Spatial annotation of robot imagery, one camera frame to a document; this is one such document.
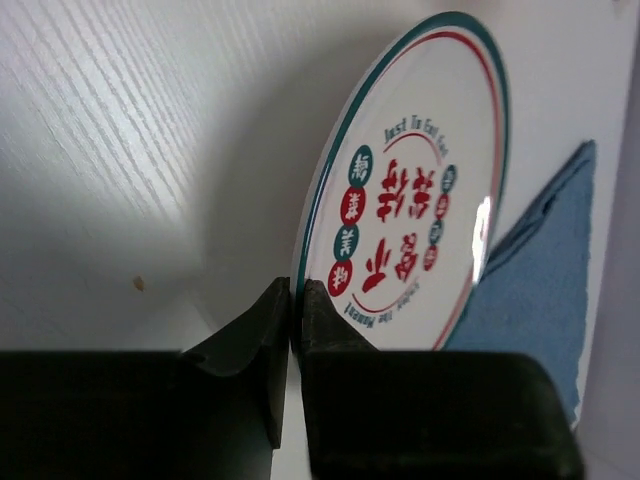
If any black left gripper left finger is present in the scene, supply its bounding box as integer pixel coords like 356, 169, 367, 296
1, 277, 291, 479

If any blue cloth napkin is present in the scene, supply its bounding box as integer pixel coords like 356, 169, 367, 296
445, 140, 597, 424

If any white plate with red characters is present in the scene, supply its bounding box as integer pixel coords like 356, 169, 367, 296
291, 11, 510, 350

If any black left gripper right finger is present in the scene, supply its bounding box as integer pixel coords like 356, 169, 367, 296
301, 280, 585, 479

